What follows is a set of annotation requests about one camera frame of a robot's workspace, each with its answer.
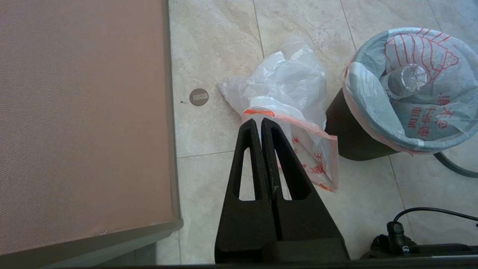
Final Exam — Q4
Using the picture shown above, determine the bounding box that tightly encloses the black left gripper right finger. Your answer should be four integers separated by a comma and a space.
261, 118, 350, 262

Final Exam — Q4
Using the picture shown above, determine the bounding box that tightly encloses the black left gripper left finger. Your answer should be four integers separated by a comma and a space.
215, 118, 279, 264

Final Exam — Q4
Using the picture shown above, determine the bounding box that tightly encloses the white plastic bag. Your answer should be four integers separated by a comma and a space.
342, 27, 478, 154

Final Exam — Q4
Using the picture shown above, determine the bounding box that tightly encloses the black ring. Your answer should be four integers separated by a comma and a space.
433, 151, 478, 179

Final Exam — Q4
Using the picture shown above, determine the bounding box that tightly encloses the black round trash bin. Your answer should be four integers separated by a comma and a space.
324, 88, 411, 162

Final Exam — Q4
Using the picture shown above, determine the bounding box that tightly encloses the crumpled white red-print bag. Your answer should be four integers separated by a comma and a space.
218, 34, 339, 192

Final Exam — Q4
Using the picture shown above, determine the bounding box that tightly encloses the round metal floor plate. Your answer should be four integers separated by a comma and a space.
189, 88, 209, 106

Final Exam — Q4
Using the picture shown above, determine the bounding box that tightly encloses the clear empty plastic bottle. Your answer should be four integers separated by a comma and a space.
380, 63, 431, 101

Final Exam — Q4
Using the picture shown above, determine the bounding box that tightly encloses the thin black cable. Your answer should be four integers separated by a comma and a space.
387, 207, 478, 256

